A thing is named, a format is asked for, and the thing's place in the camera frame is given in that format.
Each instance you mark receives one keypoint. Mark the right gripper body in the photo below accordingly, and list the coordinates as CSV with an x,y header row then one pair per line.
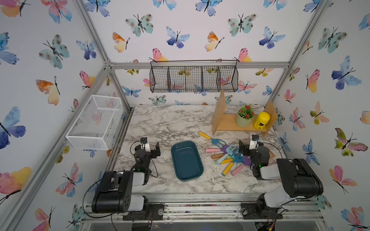
x,y
245,148

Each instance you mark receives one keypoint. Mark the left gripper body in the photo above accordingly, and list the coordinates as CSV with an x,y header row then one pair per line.
x,y
154,149

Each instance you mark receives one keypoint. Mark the blue rake yellow handle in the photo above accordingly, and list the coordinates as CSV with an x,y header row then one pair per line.
x,y
218,142

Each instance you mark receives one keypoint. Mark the teal plastic storage box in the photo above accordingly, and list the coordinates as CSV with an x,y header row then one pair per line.
x,y
186,161

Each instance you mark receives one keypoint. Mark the light blue fork white handle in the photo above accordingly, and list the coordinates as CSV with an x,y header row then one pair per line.
x,y
229,151

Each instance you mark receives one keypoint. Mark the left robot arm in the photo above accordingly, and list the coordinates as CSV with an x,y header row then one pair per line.
x,y
114,193

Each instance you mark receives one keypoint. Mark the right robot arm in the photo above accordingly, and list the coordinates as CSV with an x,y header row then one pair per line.
x,y
298,180

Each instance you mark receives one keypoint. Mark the yellow canister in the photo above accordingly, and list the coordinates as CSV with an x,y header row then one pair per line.
x,y
261,121

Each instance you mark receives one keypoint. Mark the potted red flower plant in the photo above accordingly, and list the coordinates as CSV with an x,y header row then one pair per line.
x,y
245,115

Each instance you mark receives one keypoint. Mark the wooden shelf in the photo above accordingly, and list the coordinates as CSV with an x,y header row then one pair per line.
x,y
226,122

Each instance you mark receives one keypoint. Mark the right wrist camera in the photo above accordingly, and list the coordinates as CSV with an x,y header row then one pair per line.
x,y
254,141

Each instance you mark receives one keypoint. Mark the purple rake pink handle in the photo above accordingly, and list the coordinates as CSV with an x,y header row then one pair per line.
x,y
245,162
215,150

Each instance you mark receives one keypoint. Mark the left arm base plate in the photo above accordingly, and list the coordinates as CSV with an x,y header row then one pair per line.
x,y
151,212

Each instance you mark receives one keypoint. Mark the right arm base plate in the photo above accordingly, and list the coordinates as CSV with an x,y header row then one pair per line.
x,y
251,211

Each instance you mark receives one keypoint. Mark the white mesh wall basket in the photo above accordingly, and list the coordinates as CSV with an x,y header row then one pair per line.
x,y
95,126

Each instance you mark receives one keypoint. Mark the black wire wall basket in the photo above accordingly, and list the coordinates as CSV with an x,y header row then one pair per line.
x,y
199,76

